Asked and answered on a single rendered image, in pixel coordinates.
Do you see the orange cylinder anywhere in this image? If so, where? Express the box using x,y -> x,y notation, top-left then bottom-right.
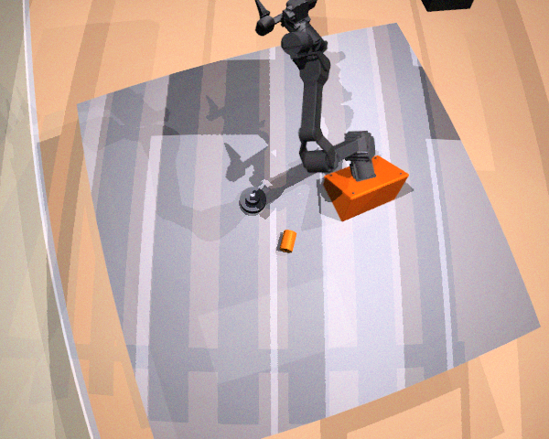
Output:
279,230 -> 296,253

